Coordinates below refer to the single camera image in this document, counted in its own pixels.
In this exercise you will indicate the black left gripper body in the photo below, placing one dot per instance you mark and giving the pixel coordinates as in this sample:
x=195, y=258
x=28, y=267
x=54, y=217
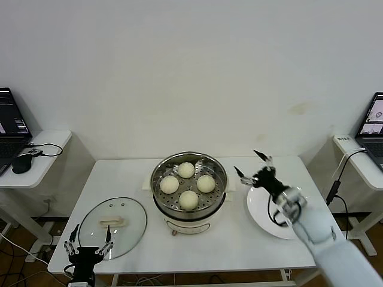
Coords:
x=85, y=257

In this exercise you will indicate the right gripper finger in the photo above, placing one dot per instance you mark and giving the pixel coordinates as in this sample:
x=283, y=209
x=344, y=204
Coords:
x=263, y=157
x=240, y=174

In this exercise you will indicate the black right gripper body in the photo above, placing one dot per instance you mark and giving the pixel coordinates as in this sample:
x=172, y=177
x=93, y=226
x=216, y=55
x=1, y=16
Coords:
x=267, y=180

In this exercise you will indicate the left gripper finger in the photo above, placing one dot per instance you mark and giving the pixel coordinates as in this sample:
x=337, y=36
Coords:
x=73, y=236
x=108, y=234

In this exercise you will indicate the white steamed baozi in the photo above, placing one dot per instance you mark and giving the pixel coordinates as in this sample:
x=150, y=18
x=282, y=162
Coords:
x=169, y=184
x=206, y=183
x=188, y=199
x=186, y=169

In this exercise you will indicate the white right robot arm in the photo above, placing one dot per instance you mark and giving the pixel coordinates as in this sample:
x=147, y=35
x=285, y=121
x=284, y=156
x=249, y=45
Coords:
x=329, y=248

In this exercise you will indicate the perforated steel steamer basket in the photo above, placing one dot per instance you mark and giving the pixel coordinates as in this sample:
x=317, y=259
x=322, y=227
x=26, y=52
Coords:
x=218, y=194

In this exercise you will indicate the round white plate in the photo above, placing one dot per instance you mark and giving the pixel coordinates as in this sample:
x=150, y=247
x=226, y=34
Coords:
x=260, y=215

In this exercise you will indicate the cream electric cooker pot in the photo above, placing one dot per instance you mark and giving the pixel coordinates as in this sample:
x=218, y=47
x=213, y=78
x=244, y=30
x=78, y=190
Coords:
x=188, y=225

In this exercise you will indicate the white side desk with mouse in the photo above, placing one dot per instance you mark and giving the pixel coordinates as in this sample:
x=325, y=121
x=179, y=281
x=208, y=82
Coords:
x=45, y=167

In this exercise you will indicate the small printed desk label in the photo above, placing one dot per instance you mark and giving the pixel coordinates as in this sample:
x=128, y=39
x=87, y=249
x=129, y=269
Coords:
x=343, y=139

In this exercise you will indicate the black computer mouse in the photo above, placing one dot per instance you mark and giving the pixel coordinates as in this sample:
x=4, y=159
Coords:
x=21, y=164

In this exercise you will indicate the small black usb hub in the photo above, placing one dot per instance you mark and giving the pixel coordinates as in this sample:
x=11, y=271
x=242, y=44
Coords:
x=33, y=151

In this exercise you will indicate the white side desk with label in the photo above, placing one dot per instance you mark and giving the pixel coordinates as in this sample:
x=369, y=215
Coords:
x=368, y=176

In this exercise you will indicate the black laptop dark screen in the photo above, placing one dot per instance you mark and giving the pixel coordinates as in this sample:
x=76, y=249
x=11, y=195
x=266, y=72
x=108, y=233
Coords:
x=10, y=146

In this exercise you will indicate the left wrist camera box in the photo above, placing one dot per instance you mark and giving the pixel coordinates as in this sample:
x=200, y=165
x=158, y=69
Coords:
x=79, y=284

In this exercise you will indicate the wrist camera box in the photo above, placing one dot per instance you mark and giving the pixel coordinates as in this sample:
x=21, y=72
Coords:
x=79, y=284
x=287, y=207

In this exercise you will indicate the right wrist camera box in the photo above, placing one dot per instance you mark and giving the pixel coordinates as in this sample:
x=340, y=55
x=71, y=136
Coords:
x=287, y=207

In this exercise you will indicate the white wall socket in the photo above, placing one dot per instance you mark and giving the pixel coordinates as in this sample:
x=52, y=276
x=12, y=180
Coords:
x=49, y=198

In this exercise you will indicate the grey laptop showing camera views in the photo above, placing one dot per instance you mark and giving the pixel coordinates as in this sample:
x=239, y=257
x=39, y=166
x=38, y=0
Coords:
x=374, y=143

